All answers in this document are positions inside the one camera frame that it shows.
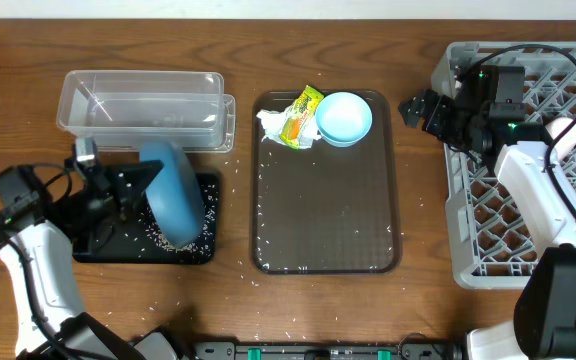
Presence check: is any dark blue plate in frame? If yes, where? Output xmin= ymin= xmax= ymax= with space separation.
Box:
xmin=139 ymin=142 xmax=205 ymax=248

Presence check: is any light blue bowl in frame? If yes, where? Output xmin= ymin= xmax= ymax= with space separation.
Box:
xmin=315 ymin=92 xmax=373 ymax=147

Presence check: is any pink cup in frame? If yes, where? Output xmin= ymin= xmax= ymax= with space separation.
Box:
xmin=546 ymin=117 xmax=576 ymax=160

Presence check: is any yellow green snack wrapper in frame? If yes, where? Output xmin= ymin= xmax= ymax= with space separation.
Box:
xmin=279 ymin=86 xmax=324 ymax=150

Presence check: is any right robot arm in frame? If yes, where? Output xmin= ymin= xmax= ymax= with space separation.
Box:
xmin=399 ymin=89 xmax=576 ymax=359

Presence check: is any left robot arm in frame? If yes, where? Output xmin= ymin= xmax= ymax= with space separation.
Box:
xmin=0 ymin=159 xmax=182 ymax=359

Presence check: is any grey dishwasher rack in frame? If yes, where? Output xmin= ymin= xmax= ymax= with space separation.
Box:
xmin=431 ymin=42 xmax=576 ymax=289

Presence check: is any black plastic tray bin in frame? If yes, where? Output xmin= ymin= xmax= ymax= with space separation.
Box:
xmin=73 ymin=173 xmax=220 ymax=265

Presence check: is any clear plastic bin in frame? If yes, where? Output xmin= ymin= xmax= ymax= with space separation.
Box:
xmin=56 ymin=70 xmax=236 ymax=153

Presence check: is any white rice pile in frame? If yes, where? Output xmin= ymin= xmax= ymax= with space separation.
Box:
xmin=137 ymin=182 xmax=218 ymax=254

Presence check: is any brown serving tray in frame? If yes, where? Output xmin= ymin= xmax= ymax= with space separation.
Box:
xmin=250 ymin=90 xmax=402 ymax=275

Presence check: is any crumpled white tissue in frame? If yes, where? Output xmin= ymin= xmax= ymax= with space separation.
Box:
xmin=256 ymin=107 xmax=325 ymax=151

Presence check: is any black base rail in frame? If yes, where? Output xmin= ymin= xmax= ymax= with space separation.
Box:
xmin=193 ymin=337 xmax=468 ymax=360

